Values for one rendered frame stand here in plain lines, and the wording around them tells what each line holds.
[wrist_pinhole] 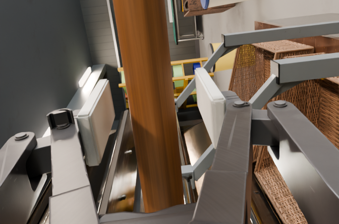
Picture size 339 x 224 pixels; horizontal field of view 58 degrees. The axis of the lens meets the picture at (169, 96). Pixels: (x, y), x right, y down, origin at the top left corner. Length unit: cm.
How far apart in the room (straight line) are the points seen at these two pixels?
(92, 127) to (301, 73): 54
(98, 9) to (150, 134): 872
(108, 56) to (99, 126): 891
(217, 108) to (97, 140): 7
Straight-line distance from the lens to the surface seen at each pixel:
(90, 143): 17
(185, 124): 187
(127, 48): 18
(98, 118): 18
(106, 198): 107
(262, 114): 16
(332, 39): 121
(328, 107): 126
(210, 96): 16
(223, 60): 365
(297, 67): 65
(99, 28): 896
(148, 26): 17
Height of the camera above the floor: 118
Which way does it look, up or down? 1 degrees down
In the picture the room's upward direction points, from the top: 97 degrees counter-clockwise
